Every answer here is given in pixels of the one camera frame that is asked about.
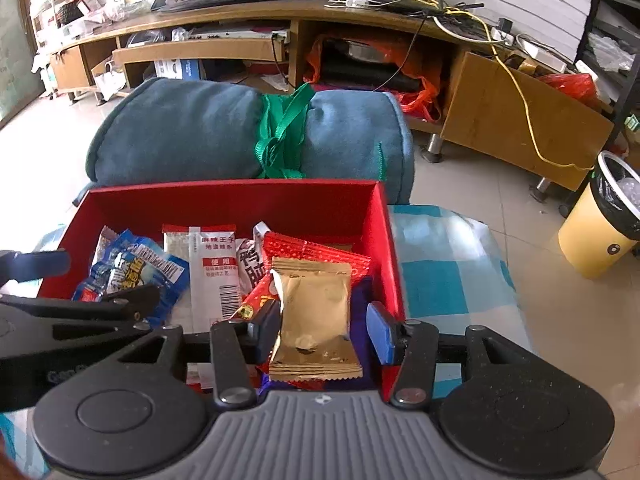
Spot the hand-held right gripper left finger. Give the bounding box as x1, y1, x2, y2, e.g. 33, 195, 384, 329
102, 301, 282, 407

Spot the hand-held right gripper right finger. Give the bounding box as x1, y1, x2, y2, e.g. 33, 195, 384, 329
366, 301, 533, 408

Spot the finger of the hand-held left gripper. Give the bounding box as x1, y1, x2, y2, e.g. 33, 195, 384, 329
0, 249, 72, 286
0, 284, 162, 334

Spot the purple foil snack packet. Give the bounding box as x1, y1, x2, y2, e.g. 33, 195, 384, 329
257, 275, 381, 393

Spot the small tan snack packet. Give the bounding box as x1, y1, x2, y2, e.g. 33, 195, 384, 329
267, 256, 363, 382

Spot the blue snack packet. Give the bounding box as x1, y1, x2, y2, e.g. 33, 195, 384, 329
72, 225, 191, 328

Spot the white packet black red print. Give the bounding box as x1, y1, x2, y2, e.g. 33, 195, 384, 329
235, 221, 273, 306

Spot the white packet red stripe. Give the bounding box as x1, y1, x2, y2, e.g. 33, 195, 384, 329
162, 224, 240, 333

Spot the red snack packet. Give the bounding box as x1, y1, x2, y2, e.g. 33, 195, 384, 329
230, 232, 372, 321

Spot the red cardboard box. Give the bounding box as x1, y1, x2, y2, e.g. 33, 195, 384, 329
37, 180, 407, 398

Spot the blue white checkered tablecloth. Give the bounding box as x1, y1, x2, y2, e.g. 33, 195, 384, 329
0, 204, 532, 480

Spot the crumpled paper bag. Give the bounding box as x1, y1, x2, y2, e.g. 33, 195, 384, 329
92, 57, 126, 106

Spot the rolled blue blanket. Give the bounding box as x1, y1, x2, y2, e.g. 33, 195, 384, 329
85, 77, 416, 206

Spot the yellow trash bin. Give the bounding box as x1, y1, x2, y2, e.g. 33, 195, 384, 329
557, 150, 640, 281

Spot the orange plastic bag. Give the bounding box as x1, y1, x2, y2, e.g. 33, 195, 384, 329
304, 35, 446, 122

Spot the blue white box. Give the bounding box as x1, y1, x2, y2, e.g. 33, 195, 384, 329
154, 57, 206, 81

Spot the wooden tv stand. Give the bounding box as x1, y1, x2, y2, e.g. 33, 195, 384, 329
50, 0, 616, 193

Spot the white set-top box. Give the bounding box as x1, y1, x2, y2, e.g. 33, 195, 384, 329
190, 30, 288, 47

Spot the red plastic bag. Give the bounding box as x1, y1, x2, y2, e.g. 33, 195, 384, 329
542, 72, 598, 103

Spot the stack of white boards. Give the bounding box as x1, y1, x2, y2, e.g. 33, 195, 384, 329
477, 0, 601, 61

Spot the black shelf rack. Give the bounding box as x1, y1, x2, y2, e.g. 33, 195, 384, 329
575, 0, 640, 126

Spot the green strap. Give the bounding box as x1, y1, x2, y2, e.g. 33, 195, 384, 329
254, 82, 316, 181

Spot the yellow cable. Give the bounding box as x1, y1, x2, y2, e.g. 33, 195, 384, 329
390, 0, 593, 171

